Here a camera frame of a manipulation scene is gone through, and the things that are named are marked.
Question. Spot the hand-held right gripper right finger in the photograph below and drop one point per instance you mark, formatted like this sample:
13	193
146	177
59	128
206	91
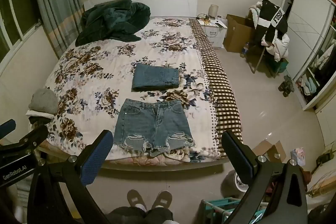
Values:
237	158

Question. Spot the small open cardboard box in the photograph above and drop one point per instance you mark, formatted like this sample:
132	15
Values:
270	149

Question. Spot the white table lamp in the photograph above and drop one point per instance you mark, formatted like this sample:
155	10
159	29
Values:
213	11

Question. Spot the ripped denim shorts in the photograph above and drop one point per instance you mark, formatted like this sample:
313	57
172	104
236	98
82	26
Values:
153	127

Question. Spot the green box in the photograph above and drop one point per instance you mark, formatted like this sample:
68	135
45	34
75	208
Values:
282	66

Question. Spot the white nightstand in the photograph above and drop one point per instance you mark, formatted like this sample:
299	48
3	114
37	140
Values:
216	35

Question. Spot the pair of dark shoes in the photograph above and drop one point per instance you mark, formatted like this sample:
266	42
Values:
286	85

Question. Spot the black and white jacket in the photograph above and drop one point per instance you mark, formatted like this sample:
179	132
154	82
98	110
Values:
275	22

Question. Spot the person's grey slipper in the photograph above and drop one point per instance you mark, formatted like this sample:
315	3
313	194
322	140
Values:
162	199
136	199

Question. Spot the chair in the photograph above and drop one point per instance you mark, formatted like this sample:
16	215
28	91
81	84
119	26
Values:
258	56

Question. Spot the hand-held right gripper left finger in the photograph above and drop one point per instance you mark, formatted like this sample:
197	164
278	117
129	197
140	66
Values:
96	158

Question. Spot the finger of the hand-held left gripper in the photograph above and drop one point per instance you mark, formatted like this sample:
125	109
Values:
34	136
7	128

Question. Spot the window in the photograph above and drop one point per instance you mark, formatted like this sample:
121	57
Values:
13	22

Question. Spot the person's dark trousers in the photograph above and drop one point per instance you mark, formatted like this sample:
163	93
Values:
147	217

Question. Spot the white puffer jacket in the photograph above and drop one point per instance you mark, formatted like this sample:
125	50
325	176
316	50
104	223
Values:
279	47

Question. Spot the dark green blanket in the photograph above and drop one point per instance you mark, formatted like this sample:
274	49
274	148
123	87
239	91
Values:
113	20

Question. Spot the teal rack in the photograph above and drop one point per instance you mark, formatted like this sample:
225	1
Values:
218	209

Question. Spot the plastic bottle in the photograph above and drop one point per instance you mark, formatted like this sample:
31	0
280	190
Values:
244	50

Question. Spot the folded blue jeans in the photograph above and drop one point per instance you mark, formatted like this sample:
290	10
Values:
155	76

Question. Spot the pink printed box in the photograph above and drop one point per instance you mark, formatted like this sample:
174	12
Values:
298	157

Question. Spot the grey folded clothes pile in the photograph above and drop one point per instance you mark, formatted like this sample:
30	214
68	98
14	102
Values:
44	102

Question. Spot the person's left grey slipper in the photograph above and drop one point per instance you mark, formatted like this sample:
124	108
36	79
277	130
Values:
136	199

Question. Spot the brown checked bed sheet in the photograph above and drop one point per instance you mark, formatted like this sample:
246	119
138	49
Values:
220	87

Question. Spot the person's right grey slipper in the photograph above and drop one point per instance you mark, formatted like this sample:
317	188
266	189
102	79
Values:
162	199

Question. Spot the white bed headboard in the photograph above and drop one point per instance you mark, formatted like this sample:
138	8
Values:
168	2

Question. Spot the white wardrobe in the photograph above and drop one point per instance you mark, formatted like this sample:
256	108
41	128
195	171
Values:
307	19

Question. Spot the bed with floral cover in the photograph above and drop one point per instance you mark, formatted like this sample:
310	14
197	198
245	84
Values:
105	74

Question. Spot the grey wheel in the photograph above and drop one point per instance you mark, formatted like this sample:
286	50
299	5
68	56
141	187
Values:
235	184

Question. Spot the white cloth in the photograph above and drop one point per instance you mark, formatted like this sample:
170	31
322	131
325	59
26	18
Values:
39	114

